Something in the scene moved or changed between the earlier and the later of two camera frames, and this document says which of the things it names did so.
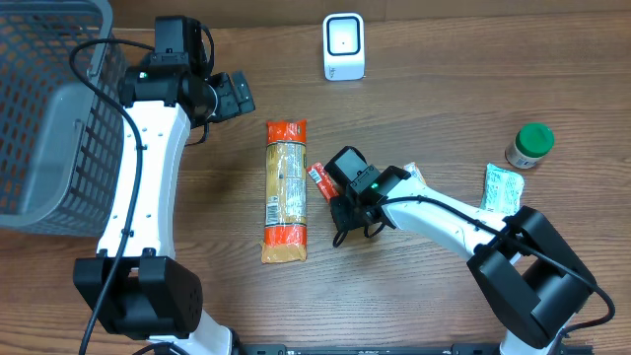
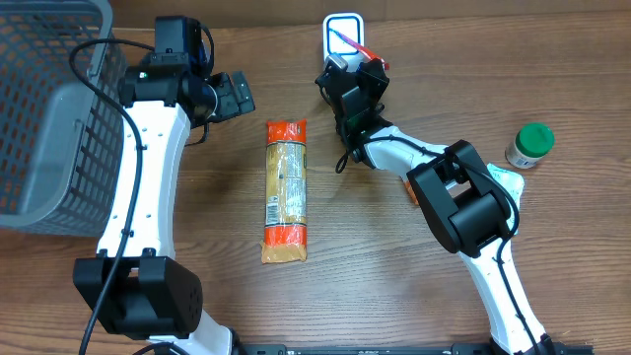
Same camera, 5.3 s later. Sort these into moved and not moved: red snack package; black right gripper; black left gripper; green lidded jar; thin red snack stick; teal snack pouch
Moved: thin red snack stick; black right gripper
Not moved: red snack package; green lidded jar; teal snack pouch; black left gripper
